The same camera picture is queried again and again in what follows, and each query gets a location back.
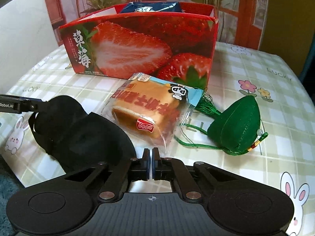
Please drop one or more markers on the teal curtain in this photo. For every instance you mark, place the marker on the teal curtain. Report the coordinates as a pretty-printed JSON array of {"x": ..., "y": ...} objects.
[{"x": 307, "y": 54}]

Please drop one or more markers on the green tasselled sachet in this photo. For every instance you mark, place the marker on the green tasselled sachet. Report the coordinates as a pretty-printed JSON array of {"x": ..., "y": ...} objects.
[{"x": 233, "y": 125}]

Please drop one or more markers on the blue snack packet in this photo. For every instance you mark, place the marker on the blue snack packet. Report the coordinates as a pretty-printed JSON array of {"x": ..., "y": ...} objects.
[{"x": 152, "y": 6}]

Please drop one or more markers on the white marble panel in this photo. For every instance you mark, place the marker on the white marble panel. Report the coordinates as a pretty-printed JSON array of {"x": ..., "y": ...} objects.
[{"x": 24, "y": 41}]

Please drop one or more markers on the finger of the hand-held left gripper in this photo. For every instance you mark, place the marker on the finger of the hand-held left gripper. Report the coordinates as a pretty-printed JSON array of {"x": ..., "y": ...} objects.
[{"x": 32, "y": 106}]

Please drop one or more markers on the bread packet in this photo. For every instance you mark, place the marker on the bread packet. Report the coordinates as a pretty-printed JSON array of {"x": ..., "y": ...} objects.
[{"x": 147, "y": 98}]

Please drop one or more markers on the green checked bunny tablecloth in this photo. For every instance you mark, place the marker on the green checked bunny tablecloth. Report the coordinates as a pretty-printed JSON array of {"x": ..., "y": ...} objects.
[{"x": 270, "y": 152}]

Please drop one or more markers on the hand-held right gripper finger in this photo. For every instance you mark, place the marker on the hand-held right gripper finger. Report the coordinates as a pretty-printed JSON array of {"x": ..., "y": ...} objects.
[
  {"x": 154, "y": 164},
  {"x": 148, "y": 164}
]

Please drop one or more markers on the red strawberry cardboard box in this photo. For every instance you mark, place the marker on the red strawberry cardboard box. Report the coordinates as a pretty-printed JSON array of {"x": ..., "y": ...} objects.
[{"x": 123, "y": 46}]

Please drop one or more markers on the teal fuzzy rug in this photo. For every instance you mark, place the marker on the teal fuzzy rug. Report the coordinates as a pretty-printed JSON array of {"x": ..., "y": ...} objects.
[{"x": 8, "y": 184}]

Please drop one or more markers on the printed room backdrop cloth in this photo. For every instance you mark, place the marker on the printed room backdrop cloth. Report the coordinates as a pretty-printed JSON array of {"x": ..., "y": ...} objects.
[{"x": 236, "y": 24}]

